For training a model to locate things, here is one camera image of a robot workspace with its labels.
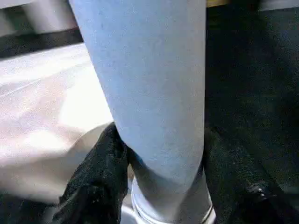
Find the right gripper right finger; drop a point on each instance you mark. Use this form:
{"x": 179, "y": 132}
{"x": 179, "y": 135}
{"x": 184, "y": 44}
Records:
{"x": 245, "y": 198}

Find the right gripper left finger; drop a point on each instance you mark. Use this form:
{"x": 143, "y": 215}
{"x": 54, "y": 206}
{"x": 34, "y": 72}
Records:
{"x": 98, "y": 182}

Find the white plastic table top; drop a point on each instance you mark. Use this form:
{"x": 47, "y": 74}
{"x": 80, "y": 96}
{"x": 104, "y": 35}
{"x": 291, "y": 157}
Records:
{"x": 46, "y": 105}

